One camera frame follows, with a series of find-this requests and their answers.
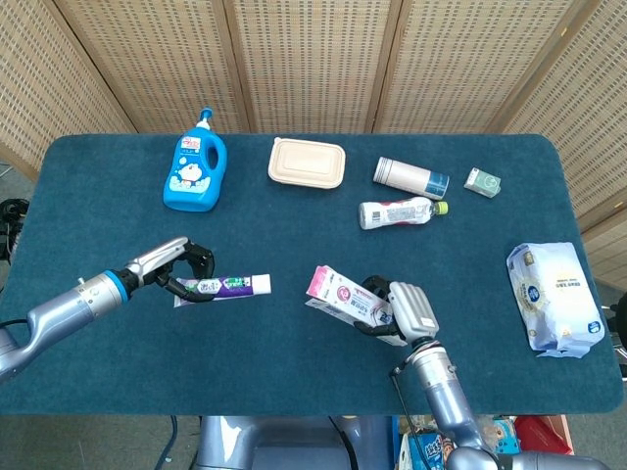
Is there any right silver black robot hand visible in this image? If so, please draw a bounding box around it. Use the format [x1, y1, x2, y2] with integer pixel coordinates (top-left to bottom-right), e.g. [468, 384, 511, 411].
[353, 275, 441, 347]

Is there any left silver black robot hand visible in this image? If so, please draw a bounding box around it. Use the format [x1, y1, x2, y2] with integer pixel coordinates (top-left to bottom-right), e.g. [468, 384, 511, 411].
[124, 236, 217, 304]

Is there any white pink toothpaste box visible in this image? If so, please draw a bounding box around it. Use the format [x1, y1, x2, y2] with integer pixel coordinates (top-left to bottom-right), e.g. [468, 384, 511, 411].
[304, 264, 409, 348]

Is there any purple toothpaste tube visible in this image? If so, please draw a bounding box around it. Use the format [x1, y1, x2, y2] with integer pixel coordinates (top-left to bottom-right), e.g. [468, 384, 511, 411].
[173, 273, 272, 308]

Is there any blue printed package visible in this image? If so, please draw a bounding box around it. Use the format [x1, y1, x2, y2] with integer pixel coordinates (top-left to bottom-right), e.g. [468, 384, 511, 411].
[399, 430, 455, 470]

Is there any beige lidded lunch box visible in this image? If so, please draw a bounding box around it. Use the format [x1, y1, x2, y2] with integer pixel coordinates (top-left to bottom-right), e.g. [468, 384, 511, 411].
[266, 137, 348, 190]

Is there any blue cartoon detergent bottle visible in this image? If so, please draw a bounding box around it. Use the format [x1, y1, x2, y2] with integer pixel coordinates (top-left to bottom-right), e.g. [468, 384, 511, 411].
[162, 106, 228, 212]

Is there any white drink bottle green cap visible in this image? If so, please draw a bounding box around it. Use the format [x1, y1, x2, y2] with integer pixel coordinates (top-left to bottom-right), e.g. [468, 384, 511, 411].
[358, 196, 450, 231]

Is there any white blue cylindrical flask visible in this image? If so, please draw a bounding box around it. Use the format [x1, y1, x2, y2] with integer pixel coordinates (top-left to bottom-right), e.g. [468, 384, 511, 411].
[372, 156, 451, 201]

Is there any blue plastic crate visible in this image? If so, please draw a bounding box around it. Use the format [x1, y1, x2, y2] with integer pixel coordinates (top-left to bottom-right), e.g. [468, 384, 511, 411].
[390, 414, 408, 470]

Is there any white blue tissue pack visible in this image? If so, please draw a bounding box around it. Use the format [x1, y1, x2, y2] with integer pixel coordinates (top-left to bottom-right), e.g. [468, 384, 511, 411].
[506, 241, 606, 359]

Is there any dark blue table mat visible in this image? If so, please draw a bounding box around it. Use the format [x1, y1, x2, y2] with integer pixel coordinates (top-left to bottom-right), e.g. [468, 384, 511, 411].
[0, 132, 624, 417]

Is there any small green carton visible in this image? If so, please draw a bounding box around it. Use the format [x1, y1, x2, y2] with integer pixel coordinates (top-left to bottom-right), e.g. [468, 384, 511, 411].
[463, 166, 503, 199]

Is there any light blue snack bag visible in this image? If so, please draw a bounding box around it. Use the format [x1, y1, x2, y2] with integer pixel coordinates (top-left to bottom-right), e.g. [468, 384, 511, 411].
[482, 416, 520, 454]

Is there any red bag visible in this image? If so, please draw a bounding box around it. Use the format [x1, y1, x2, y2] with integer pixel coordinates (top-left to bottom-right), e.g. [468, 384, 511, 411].
[513, 414, 574, 456]

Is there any grey blue robot torso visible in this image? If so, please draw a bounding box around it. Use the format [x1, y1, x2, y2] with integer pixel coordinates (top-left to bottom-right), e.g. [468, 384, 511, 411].
[195, 415, 393, 470]

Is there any woven wooden screen panel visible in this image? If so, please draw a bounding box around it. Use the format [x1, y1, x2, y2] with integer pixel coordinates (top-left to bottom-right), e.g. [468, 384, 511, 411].
[494, 0, 627, 231]
[374, 0, 589, 134]
[222, 0, 406, 134]
[0, 0, 138, 182]
[41, 0, 256, 134]

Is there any black stand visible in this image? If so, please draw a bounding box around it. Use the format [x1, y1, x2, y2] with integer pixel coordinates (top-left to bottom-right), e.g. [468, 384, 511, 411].
[604, 292, 627, 381]

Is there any black torso cable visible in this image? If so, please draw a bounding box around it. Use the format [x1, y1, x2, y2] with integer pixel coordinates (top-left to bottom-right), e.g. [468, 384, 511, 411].
[327, 415, 359, 470]

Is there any black equipment with cables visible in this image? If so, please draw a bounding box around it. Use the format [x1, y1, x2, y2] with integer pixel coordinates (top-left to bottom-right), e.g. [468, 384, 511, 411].
[0, 197, 30, 265]

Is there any thin blue floor cable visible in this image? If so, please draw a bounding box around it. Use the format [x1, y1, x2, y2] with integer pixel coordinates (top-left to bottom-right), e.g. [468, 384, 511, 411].
[155, 415, 178, 470]

